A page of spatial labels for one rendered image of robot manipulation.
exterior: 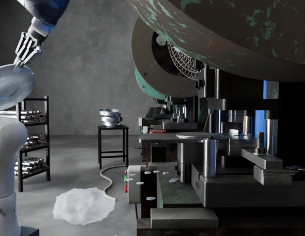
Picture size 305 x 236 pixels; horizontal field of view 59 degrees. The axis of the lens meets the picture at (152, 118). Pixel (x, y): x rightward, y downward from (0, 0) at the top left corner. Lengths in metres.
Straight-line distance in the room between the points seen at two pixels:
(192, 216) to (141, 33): 1.76
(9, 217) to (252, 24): 0.87
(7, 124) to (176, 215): 0.54
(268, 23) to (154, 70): 1.80
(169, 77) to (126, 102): 5.34
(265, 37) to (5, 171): 0.81
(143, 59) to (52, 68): 5.87
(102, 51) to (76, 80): 1.06
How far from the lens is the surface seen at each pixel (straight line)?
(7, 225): 1.01
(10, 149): 0.89
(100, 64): 7.59
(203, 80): 0.79
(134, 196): 1.08
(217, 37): 0.38
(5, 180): 0.97
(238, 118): 0.84
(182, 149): 0.79
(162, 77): 2.15
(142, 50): 2.18
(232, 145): 0.79
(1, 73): 1.36
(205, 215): 0.62
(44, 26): 1.22
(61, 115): 7.77
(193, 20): 0.37
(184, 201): 0.68
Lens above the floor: 0.88
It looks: 3 degrees down
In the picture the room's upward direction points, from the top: straight up
